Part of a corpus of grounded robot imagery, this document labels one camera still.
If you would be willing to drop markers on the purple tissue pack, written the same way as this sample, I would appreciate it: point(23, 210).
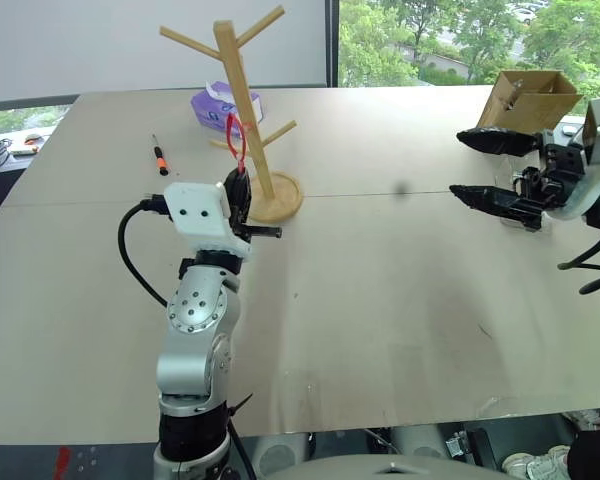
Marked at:
point(212, 107)

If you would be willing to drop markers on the brown cardboard box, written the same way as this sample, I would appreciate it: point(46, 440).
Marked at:
point(530, 107)

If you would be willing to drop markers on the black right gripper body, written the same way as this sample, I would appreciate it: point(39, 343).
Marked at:
point(560, 172)

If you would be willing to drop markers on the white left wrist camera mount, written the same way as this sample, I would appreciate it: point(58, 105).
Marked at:
point(195, 212)

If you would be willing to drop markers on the orange and black screwdriver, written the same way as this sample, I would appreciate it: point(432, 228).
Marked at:
point(160, 159)

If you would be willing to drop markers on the black window frame post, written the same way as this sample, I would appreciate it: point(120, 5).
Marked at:
point(332, 42)

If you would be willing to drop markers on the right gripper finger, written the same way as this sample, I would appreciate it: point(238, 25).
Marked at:
point(500, 140)
point(500, 202)

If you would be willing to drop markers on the orange and white small tool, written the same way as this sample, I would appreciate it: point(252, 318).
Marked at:
point(29, 141)

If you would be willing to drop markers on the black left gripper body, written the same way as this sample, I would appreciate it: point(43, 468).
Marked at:
point(240, 220)

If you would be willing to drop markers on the grey rounded robot body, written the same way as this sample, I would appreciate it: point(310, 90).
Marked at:
point(380, 455)

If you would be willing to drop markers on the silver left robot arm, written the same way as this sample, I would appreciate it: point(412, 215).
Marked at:
point(192, 310)

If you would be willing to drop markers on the white sneakers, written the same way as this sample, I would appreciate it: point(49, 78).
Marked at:
point(535, 462)

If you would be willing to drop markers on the wooden tree stand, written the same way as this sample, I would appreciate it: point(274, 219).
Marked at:
point(252, 145)

